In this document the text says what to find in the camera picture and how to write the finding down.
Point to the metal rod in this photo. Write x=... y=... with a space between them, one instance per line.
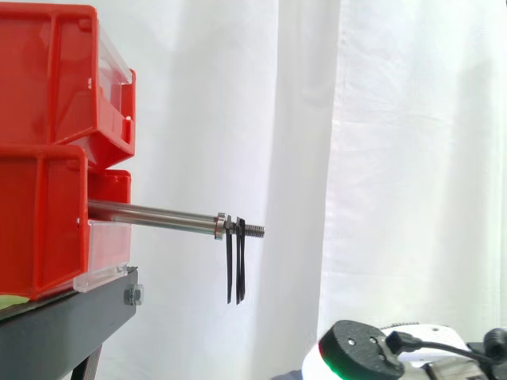
x=166 y=217

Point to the thin dark loop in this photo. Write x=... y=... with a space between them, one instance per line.
x=230 y=261
x=240 y=265

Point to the red plastic bin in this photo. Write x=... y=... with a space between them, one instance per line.
x=39 y=221
x=47 y=79

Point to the black metal stand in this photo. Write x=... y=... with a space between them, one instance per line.
x=59 y=328

